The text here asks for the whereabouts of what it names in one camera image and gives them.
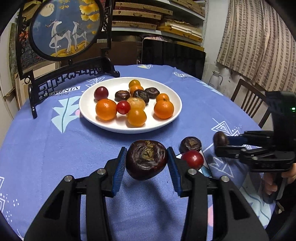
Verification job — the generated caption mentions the small red cherry tomato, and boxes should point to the small red cherry tomato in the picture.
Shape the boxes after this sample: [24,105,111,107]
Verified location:
[116,100,131,115]

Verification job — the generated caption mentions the dark red plum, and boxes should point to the dark red plum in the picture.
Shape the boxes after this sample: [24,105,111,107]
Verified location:
[94,86,109,101]

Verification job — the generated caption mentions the pale peeled orange fruit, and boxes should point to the pale peeled orange fruit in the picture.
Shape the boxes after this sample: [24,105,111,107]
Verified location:
[127,97,146,109]

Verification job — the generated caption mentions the striped beige curtain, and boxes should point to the striped beige curtain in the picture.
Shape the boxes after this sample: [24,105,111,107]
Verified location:
[217,1,295,92]

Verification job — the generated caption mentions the small yellow tomato far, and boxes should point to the small yellow tomato far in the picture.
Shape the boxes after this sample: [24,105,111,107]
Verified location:
[128,79,141,88]

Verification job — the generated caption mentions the white oval plate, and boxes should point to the white oval plate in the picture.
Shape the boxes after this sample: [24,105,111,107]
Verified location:
[79,77,182,133]

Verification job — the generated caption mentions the orange tomato front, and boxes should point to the orange tomato front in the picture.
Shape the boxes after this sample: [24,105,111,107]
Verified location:
[127,108,147,127]

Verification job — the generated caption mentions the wooden slatted chair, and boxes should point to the wooden slatted chair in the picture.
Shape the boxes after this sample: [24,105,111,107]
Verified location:
[230,79,267,118]

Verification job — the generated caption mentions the large red tomato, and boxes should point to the large red tomato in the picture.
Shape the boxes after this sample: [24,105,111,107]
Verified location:
[181,150,204,170]

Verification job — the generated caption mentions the large orange mandarin right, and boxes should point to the large orange mandarin right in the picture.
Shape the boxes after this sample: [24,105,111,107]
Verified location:
[154,100,174,120]

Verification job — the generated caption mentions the round deer embroidery screen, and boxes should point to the round deer embroidery screen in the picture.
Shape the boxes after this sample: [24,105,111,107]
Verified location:
[29,1,104,61]

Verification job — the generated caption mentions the dark chestnut on plate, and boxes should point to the dark chestnut on plate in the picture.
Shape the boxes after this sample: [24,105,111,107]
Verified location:
[115,90,130,102]

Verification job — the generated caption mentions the large dark water chestnut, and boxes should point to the large dark water chestnut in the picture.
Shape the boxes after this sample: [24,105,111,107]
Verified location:
[125,140,168,181]

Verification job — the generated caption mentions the small orange tomato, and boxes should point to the small orange tomato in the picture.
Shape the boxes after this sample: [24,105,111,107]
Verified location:
[129,85,144,96]

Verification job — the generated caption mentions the black carved screen stand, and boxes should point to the black carved screen stand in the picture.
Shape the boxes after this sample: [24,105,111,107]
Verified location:
[16,1,120,118]

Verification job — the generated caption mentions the right hand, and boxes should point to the right hand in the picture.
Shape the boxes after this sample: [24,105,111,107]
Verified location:
[263,163,296,195]

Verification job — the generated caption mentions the blue patterned tablecloth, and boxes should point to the blue patterned tablecloth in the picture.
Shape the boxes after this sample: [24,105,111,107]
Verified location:
[1,65,274,240]

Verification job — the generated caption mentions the shelf with wooden boxes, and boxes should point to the shelf with wooden boxes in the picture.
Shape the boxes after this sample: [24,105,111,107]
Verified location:
[112,1,206,51]

